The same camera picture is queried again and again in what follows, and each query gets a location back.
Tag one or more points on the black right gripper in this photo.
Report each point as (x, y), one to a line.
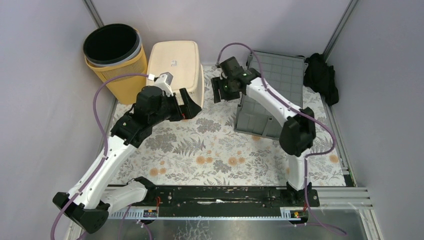
(217, 83)

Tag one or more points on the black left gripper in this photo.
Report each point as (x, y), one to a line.
(180, 105)

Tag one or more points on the cream perforated plastic basket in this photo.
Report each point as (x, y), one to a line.
(181, 59)

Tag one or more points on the grey plastic storage bin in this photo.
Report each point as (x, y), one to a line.
(285, 74)

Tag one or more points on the yellow bin with black liner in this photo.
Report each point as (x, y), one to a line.
(116, 51)

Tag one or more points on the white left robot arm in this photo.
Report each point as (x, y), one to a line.
(86, 203)

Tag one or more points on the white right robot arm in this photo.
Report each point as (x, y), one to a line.
(298, 129)

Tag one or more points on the floral patterned table mat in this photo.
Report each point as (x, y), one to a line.
(207, 151)

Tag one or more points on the black cloth bundle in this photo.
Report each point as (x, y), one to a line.
(320, 77)

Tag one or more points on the small circuit board left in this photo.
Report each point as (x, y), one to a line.
(150, 213)

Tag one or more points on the small circuit board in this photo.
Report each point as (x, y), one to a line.
(295, 214)
(150, 213)

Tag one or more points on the small circuit board right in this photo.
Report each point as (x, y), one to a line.
(295, 214)

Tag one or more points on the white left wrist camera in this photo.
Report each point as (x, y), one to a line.
(162, 81)

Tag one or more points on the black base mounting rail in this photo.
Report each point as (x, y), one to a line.
(267, 196)

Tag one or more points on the white slotted cable duct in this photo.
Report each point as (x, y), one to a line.
(203, 212)

